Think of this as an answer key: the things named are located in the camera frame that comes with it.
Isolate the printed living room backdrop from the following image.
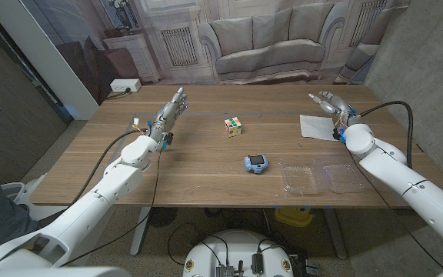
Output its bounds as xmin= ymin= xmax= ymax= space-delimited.
xmin=19 ymin=0 xmax=411 ymax=105

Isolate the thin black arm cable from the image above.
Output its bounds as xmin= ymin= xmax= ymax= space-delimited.
xmin=345 ymin=145 xmax=443 ymax=271
xmin=58 ymin=148 xmax=163 ymax=267

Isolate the grey table leg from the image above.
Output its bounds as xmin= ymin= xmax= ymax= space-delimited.
xmin=129 ymin=206 xmax=152 ymax=257
xmin=323 ymin=207 xmax=348 ymax=261

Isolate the multicolour puzzle cube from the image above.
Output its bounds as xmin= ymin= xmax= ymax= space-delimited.
xmin=224 ymin=116 xmax=243 ymax=139

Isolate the blue toy camera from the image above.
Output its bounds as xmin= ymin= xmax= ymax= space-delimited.
xmin=243 ymin=154 xmax=269 ymax=175

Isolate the black floor cable loop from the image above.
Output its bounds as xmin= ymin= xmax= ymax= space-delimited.
xmin=166 ymin=222 xmax=231 ymax=267

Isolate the white power strip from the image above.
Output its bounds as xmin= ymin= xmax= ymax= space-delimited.
xmin=109 ymin=78 xmax=142 ymax=93

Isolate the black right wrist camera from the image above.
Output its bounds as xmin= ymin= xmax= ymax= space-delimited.
xmin=332 ymin=126 xmax=347 ymax=145

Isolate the white robot torso base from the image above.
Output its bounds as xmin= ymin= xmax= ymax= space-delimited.
xmin=182 ymin=229 xmax=295 ymax=277

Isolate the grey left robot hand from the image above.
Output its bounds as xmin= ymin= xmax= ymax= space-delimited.
xmin=148 ymin=87 xmax=189 ymax=144

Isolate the white paper towel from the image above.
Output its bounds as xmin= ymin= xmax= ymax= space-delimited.
xmin=299 ymin=114 xmax=341 ymax=142

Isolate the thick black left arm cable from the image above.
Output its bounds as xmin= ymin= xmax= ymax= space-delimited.
xmin=70 ymin=128 xmax=148 ymax=207

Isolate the black round floor object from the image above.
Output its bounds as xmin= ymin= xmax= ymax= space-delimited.
xmin=148 ymin=207 xmax=178 ymax=228

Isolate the black power strip cable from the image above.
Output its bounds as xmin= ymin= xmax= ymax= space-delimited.
xmin=105 ymin=88 xmax=132 ymax=101

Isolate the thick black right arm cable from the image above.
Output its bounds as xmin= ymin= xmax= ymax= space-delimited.
xmin=359 ymin=100 xmax=415 ymax=170

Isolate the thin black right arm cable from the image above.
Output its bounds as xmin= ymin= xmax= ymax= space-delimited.
xmin=345 ymin=145 xmax=443 ymax=271

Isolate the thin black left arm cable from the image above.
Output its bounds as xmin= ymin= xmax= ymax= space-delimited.
xmin=58 ymin=148 xmax=163 ymax=267

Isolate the yellow object under table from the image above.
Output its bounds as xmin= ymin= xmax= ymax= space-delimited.
xmin=274 ymin=206 xmax=315 ymax=228

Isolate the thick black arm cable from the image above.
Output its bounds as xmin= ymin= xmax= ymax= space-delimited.
xmin=70 ymin=128 xmax=148 ymax=207
xmin=359 ymin=100 xmax=415 ymax=170

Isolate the clear plastic clamshell container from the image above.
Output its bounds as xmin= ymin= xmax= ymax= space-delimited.
xmin=281 ymin=158 xmax=369 ymax=196

